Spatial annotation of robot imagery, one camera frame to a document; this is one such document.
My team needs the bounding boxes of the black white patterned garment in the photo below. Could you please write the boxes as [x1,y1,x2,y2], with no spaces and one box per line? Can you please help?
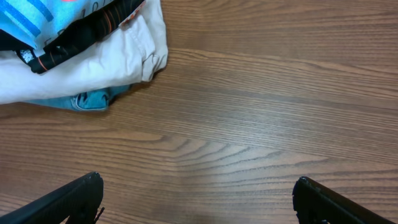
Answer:
[15,0,144,74]

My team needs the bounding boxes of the beige folded garment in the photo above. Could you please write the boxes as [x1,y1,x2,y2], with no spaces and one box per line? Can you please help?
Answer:
[1,0,168,104]

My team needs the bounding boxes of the blue denim garment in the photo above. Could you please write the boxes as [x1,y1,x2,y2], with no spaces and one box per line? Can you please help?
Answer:
[26,85,131,111]

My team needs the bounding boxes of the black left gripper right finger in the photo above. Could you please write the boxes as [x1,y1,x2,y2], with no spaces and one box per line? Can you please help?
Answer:
[292,176,394,224]

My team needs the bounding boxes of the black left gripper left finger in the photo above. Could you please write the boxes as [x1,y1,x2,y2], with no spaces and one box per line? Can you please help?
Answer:
[1,172,104,224]

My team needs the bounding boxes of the light blue t-shirt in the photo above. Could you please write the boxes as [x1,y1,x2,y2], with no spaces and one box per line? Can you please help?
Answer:
[1,0,113,49]

